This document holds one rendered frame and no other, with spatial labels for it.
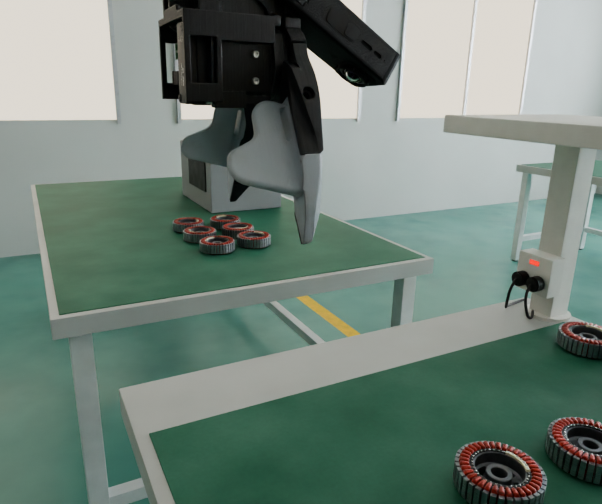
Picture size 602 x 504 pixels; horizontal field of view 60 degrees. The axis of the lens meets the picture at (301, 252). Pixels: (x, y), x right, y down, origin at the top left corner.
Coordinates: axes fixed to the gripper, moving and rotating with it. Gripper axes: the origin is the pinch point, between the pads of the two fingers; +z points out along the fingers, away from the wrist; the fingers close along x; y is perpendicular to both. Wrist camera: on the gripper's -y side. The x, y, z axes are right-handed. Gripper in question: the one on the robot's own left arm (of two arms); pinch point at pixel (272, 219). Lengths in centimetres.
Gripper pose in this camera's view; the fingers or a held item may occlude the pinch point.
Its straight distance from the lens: 40.1
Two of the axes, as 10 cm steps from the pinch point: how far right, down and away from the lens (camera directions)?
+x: 4.4, 2.7, -8.6
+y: -9.0, 1.1, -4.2
